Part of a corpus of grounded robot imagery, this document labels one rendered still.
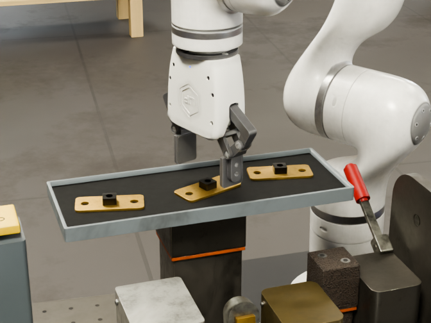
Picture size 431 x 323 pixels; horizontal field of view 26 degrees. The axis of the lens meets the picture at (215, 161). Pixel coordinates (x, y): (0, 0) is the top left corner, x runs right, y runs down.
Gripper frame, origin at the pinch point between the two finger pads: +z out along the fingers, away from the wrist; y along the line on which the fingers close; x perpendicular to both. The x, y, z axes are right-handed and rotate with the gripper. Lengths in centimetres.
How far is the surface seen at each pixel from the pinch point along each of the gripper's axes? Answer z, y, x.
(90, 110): 119, -305, 165
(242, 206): 3.1, 6.8, 0.0
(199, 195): 3.0, 1.1, -2.3
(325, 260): 9.3, 15.0, 6.4
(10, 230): 3.9, -6.7, -24.3
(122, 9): 113, -446, 278
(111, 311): 49, -45, 13
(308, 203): 4.0, 9.9, 8.2
